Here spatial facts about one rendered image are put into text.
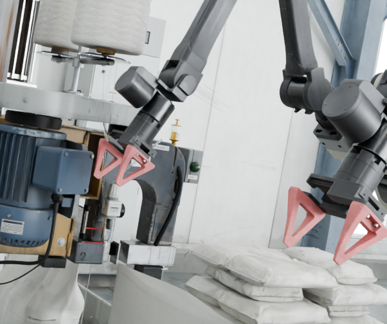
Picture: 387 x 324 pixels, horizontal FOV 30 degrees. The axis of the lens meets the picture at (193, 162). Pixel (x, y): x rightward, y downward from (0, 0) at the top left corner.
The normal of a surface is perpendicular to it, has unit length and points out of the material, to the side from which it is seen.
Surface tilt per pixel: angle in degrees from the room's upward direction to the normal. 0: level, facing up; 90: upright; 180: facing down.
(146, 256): 90
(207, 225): 90
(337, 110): 60
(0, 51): 90
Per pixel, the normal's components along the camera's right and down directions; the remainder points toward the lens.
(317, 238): -0.82, -0.11
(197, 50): 0.60, -0.08
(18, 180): 0.02, 0.06
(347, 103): -0.63, -0.58
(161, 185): 0.54, 0.14
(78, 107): 0.94, 0.18
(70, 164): 0.84, 0.17
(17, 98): -0.23, 0.02
